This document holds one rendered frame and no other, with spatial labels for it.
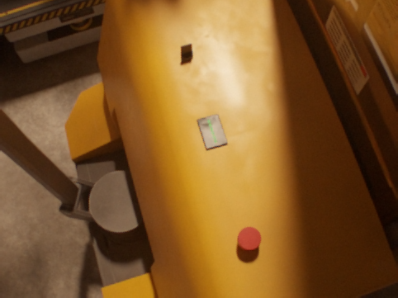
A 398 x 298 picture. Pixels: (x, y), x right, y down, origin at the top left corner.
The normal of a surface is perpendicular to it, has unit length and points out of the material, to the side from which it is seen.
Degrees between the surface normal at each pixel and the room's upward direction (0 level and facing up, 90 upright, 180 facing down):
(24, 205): 0
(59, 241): 0
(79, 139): 22
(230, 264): 14
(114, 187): 0
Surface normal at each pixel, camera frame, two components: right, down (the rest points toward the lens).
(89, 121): -0.36, -0.22
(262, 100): -0.01, -0.34
